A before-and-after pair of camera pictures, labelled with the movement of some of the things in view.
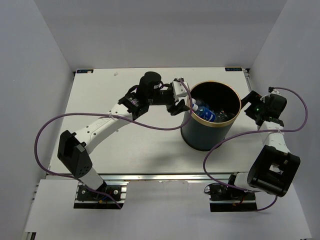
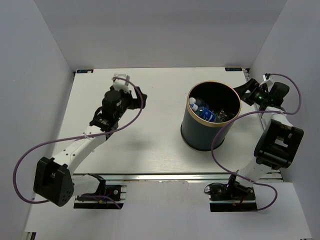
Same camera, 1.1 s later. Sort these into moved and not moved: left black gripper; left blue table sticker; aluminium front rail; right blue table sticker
Moved: left black gripper
Not moved: right blue table sticker; aluminium front rail; left blue table sticker
